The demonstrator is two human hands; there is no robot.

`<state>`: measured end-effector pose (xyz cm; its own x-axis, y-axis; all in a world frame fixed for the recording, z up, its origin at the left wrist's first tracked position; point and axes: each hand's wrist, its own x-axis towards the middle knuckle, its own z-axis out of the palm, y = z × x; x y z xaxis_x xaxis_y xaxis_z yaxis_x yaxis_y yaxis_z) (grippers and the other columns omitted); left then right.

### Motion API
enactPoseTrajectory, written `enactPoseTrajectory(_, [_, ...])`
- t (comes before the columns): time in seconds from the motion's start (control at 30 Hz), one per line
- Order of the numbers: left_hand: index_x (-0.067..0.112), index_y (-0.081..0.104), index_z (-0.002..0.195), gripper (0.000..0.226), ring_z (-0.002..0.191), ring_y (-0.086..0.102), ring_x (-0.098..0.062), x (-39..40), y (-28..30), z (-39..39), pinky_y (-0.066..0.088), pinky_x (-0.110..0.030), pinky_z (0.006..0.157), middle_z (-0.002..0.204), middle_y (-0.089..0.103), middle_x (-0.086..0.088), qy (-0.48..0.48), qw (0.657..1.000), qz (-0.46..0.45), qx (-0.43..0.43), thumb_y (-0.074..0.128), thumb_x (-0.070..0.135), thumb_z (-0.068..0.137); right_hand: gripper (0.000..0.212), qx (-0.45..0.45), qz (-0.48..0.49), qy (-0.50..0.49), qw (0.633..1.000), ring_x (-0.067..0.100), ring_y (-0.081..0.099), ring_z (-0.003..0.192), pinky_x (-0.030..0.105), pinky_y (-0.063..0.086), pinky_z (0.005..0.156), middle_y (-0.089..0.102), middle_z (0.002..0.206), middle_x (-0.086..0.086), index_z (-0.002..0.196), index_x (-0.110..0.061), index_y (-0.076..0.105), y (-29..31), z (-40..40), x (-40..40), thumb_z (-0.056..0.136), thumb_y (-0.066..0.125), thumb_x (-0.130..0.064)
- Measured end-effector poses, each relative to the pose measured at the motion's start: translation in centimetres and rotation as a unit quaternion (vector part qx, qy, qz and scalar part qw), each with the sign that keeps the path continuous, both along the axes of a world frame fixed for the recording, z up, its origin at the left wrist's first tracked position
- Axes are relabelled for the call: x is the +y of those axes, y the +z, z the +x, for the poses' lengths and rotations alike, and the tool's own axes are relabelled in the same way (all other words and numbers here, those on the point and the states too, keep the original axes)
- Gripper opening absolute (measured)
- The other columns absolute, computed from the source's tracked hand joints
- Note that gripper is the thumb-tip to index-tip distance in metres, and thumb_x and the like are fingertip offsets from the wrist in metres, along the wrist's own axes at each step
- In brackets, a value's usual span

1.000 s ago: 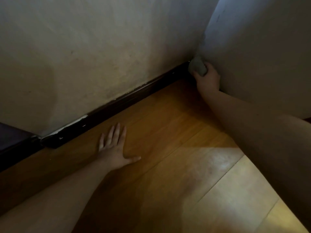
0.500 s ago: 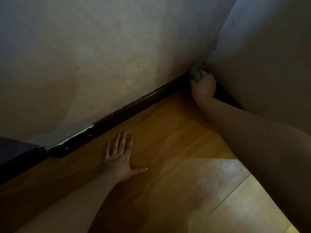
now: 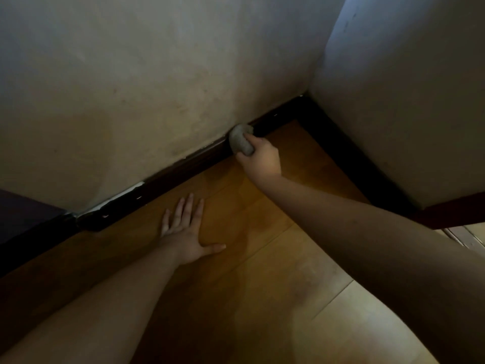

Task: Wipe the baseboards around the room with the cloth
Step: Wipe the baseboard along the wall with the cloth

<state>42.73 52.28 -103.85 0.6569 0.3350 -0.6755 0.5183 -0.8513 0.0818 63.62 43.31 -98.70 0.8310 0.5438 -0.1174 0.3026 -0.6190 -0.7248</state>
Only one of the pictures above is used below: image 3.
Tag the metal door threshold strip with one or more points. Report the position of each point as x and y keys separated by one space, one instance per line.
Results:
x=470 y=238

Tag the person's left hand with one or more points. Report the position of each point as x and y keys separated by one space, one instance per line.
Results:
x=185 y=238

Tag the reddish brown door frame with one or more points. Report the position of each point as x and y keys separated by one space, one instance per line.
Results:
x=454 y=212

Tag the chipped dark brown baseboard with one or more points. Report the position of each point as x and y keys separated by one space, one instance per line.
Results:
x=170 y=180

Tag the person's right forearm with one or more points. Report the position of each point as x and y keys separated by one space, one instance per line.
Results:
x=379 y=242

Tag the person's right hand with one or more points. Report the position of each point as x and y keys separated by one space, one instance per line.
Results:
x=263 y=161

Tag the grey cleaning cloth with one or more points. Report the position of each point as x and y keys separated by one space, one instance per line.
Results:
x=238 y=140

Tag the person's left forearm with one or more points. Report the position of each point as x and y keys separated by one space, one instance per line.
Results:
x=94 y=310

